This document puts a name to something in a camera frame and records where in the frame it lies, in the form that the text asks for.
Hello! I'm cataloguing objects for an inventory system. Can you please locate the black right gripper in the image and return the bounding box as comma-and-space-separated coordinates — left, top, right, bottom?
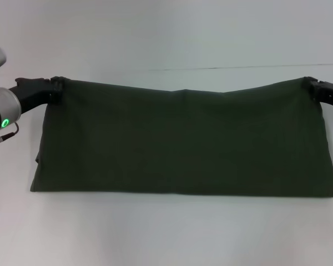
302, 75, 333, 112

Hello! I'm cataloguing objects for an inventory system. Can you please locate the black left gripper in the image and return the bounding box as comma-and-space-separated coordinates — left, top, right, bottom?
8, 75, 65, 115

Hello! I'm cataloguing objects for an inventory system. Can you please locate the dark green FREE t-shirt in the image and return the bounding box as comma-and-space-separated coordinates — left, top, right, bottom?
29, 76, 333, 199

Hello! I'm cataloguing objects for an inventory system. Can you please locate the straight black silver cable plug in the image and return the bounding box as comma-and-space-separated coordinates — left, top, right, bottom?
0, 122, 20, 141

